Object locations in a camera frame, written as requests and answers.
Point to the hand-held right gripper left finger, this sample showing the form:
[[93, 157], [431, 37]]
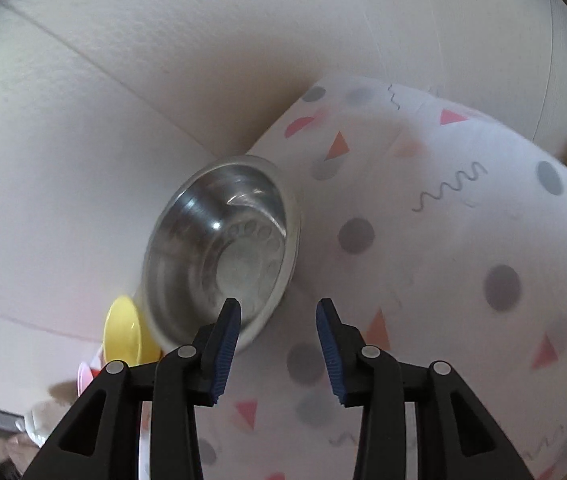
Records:
[[226, 355]]

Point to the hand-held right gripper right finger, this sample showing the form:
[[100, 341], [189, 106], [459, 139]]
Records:
[[332, 355]]

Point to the stainless steel bowl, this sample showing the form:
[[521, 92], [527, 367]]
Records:
[[213, 255]]

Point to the yellow plastic bowl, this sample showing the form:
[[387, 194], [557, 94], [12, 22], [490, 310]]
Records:
[[123, 330]]

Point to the pink and red plastic bowl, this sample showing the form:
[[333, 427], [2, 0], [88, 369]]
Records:
[[85, 377]]

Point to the white patterned tablecloth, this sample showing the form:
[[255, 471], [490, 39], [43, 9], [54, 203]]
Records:
[[463, 240]]

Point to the white ceramic electric kettle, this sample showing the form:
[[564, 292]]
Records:
[[43, 425]]

